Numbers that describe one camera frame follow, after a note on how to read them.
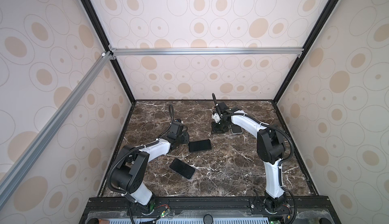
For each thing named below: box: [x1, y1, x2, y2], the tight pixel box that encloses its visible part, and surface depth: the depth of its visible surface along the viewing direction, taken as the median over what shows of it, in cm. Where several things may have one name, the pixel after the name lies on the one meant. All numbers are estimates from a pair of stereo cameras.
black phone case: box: [188, 138, 212, 153], surface depth 99 cm
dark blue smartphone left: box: [169, 158, 196, 180], surface depth 88 cm
